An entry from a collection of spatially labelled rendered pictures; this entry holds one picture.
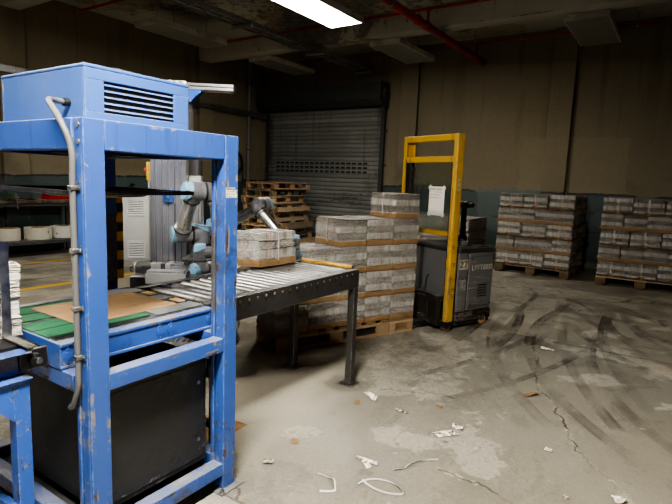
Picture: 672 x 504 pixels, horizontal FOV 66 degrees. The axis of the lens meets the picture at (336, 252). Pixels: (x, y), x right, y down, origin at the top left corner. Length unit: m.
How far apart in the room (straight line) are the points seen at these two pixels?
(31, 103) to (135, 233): 1.74
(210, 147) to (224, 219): 0.30
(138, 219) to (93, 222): 2.06
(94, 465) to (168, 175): 2.31
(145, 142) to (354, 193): 10.12
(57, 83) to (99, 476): 1.39
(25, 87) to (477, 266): 4.09
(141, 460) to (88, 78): 1.43
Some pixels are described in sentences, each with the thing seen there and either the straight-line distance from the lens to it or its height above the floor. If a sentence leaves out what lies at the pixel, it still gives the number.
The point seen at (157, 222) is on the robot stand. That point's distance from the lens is 3.89.
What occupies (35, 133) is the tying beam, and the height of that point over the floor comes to 1.50.
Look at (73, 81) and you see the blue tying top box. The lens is 2.09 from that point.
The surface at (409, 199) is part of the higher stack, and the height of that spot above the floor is 1.24.
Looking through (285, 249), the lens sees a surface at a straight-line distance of 3.53.
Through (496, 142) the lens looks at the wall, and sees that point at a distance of 10.62.
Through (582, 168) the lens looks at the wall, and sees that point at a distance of 10.25.
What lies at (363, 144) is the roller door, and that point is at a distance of 11.79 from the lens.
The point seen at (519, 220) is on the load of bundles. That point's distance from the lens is 8.78.
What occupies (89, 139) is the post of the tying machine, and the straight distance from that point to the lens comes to 1.81.
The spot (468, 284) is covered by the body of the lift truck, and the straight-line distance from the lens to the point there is 5.21.
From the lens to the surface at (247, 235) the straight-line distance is 3.38.
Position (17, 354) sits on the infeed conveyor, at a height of 0.79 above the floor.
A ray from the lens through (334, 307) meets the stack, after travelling 4.39.
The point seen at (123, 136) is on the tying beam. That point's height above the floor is 1.50.
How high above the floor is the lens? 1.38
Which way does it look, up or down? 8 degrees down
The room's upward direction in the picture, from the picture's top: 2 degrees clockwise
